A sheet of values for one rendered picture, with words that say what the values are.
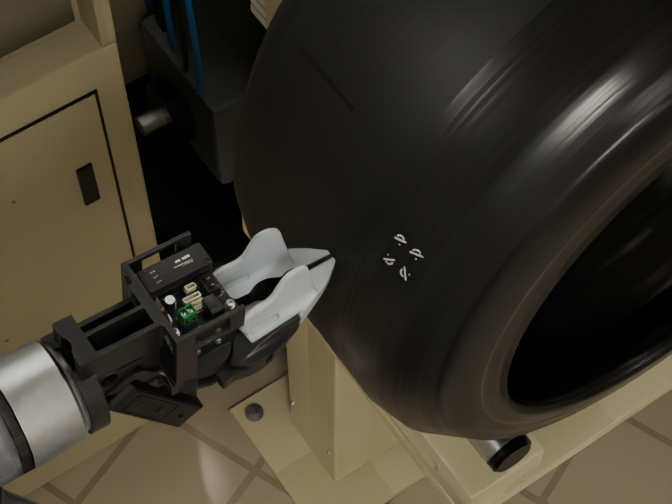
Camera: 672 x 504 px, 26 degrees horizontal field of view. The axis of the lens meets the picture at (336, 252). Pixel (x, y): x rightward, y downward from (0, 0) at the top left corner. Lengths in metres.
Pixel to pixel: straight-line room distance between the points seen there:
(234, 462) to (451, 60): 1.44
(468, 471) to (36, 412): 0.56
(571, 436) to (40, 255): 0.71
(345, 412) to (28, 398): 1.18
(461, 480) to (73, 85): 0.61
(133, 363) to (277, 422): 1.38
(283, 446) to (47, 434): 1.40
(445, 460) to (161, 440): 1.02
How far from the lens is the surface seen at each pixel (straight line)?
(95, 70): 1.62
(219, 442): 2.33
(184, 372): 0.96
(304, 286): 1.00
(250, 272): 1.02
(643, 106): 0.94
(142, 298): 0.94
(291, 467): 2.30
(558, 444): 1.46
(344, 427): 2.12
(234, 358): 0.99
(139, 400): 1.00
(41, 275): 1.85
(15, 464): 0.94
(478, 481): 1.37
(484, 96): 0.94
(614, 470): 2.35
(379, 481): 2.29
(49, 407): 0.93
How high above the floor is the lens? 2.13
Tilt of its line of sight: 59 degrees down
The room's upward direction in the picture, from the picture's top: straight up
